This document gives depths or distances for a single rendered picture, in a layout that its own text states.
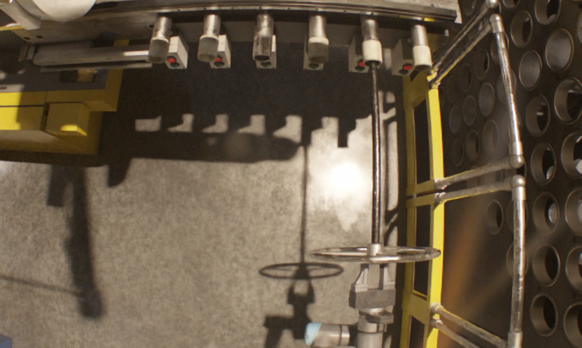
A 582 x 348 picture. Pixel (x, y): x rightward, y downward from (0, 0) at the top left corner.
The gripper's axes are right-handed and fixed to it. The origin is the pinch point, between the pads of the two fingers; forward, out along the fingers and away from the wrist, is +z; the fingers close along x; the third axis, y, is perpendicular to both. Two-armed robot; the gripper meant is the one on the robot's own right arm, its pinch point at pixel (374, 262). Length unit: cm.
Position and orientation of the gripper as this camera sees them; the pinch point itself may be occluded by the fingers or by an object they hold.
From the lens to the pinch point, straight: 109.0
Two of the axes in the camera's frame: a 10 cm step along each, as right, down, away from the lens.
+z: 0.3, -9.8, 2.0
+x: 9.7, 0.8, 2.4
